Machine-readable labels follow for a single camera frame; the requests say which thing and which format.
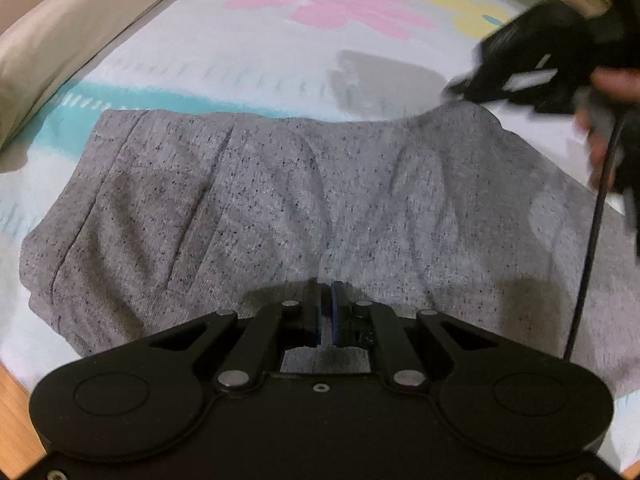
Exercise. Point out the grey pants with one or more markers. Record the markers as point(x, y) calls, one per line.
point(310, 200)

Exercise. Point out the beige pillow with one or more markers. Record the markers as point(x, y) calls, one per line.
point(60, 35)

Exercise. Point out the floral bed sheet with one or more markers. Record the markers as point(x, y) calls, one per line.
point(250, 50)

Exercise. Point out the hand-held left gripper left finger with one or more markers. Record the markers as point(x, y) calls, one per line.
point(315, 310)

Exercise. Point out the person's right hand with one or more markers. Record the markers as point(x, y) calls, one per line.
point(602, 140)

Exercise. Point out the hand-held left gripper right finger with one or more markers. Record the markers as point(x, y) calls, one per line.
point(337, 310)

